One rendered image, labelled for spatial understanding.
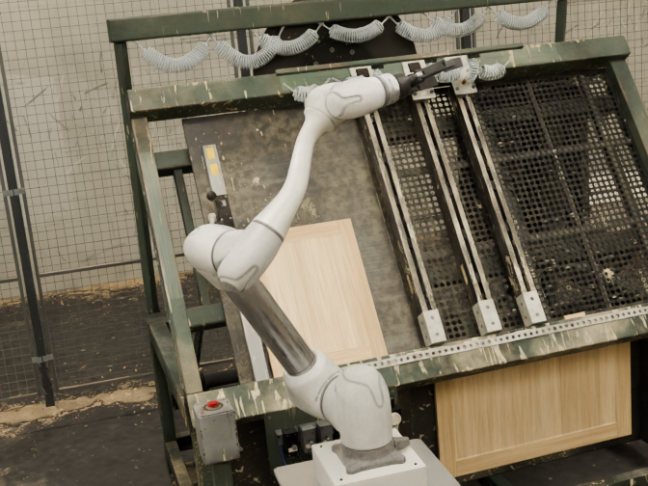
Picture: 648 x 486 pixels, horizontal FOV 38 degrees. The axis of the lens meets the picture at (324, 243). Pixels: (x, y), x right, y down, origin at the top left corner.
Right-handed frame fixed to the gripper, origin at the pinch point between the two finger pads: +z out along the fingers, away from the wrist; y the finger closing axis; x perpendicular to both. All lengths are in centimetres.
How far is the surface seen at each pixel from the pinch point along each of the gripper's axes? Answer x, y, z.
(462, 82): 15, -84, 77
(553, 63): 10, -77, 122
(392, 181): -14, -91, 30
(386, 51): 49, -130, 82
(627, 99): -17, -71, 148
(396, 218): -28, -88, 23
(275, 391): -70, -94, -49
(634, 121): -27, -70, 144
